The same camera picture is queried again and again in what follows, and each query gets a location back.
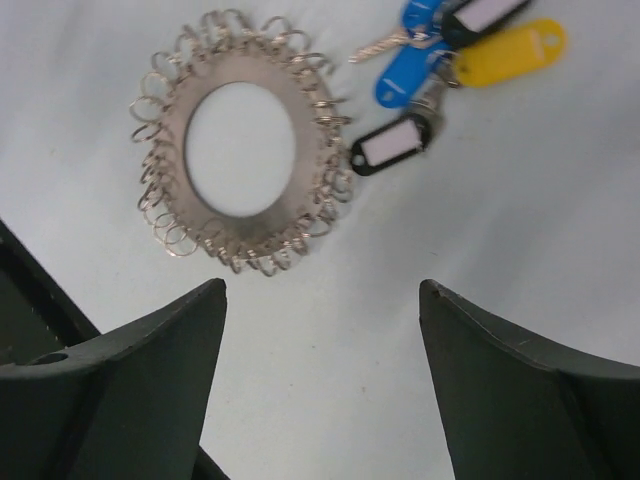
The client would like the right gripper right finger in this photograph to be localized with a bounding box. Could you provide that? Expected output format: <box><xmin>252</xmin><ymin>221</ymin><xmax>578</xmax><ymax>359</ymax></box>
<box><xmin>419</xmin><ymin>280</ymin><xmax>639</xmax><ymax>479</ymax></box>

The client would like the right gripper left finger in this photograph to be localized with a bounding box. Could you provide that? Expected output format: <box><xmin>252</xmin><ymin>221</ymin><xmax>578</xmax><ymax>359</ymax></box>
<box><xmin>1</xmin><ymin>279</ymin><xmax>227</xmax><ymax>479</ymax></box>

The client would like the black key tag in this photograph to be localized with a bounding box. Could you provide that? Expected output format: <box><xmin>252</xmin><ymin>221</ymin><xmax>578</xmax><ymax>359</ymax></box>
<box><xmin>350</xmin><ymin>113</ymin><xmax>436</xmax><ymax>177</ymax></box>
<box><xmin>440</xmin><ymin>0</ymin><xmax>532</xmax><ymax>49</ymax></box>

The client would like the metal disc with keyrings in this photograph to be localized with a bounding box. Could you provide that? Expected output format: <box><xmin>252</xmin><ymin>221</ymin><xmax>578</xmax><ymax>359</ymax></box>
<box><xmin>129</xmin><ymin>9</ymin><xmax>353</xmax><ymax>277</ymax></box>

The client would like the lower blue key tag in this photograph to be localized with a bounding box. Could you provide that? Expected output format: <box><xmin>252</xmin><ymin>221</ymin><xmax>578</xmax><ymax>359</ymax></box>
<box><xmin>374</xmin><ymin>41</ymin><xmax>457</xmax><ymax>109</ymax></box>

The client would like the blue key tag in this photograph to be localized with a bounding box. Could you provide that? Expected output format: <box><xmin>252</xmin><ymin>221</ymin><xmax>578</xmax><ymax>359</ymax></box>
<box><xmin>400</xmin><ymin>0</ymin><xmax>451</xmax><ymax>37</ymax></box>
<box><xmin>374</xmin><ymin>41</ymin><xmax>457</xmax><ymax>109</ymax></box>

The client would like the yellow key tag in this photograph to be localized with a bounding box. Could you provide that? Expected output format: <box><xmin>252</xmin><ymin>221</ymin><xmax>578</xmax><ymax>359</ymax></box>
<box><xmin>452</xmin><ymin>18</ymin><xmax>568</xmax><ymax>88</ymax></box>

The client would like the upper blue key tag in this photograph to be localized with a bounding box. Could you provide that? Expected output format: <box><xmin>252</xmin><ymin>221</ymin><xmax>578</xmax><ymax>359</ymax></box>
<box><xmin>400</xmin><ymin>0</ymin><xmax>451</xmax><ymax>37</ymax></box>

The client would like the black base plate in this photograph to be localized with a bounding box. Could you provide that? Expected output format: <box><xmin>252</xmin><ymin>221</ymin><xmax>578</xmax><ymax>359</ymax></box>
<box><xmin>1</xmin><ymin>224</ymin><xmax>100</xmax><ymax>365</ymax></box>

